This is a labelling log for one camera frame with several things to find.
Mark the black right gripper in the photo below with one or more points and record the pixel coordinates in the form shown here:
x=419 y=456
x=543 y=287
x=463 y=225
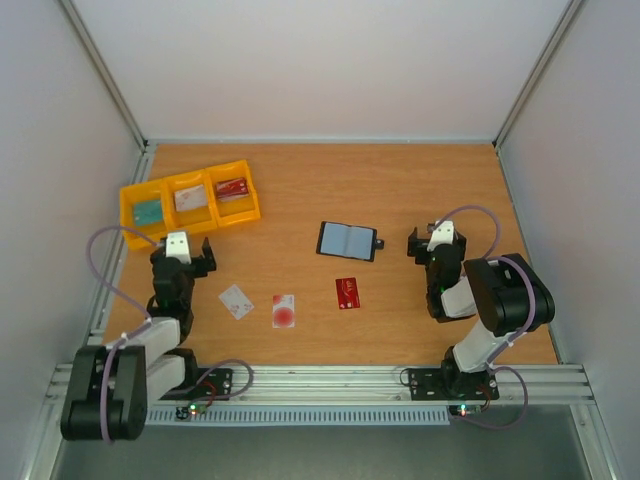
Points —
x=415 y=243

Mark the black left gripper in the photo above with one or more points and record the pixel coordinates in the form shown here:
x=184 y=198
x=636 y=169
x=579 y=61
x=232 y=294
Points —
x=203 y=269

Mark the white red pattern card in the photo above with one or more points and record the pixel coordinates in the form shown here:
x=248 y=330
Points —
x=236 y=302

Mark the red white circle card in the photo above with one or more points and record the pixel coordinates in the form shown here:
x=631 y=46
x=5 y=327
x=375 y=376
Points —
x=283 y=311

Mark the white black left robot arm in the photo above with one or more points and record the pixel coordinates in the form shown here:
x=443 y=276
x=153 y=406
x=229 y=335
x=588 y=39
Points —
x=111 y=386

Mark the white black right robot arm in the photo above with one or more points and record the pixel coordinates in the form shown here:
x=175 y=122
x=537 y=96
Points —
x=504 y=292

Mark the red card in bin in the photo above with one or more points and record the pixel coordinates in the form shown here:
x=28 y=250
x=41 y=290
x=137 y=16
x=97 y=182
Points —
x=232 y=189

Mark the green card in bin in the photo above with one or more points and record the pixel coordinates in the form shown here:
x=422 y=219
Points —
x=147 y=213

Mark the maroon stripe card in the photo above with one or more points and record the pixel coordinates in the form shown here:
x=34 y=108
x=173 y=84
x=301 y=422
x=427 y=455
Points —
x=347 y=293

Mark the yellow three-compartment bin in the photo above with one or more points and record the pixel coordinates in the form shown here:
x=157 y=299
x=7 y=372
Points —
x=216 y=215

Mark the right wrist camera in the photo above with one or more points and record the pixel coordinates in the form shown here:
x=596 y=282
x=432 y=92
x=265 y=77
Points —
x=442 y=234

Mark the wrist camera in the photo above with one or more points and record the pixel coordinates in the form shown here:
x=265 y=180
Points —
x=177 y=246
x=442 y=234

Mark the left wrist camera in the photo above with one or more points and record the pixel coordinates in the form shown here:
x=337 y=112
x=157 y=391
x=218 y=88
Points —
x=177 y=246

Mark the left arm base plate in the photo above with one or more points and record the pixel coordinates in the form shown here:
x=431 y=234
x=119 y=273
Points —
x=217 y=383

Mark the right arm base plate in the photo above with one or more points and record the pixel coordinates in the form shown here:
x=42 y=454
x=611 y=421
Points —
x=431 y=384

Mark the grey slotted cable duct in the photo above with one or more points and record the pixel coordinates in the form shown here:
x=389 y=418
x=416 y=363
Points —
x=294 y=416

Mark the aluminium front rail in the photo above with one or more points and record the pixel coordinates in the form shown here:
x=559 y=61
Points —
x=381 y=385

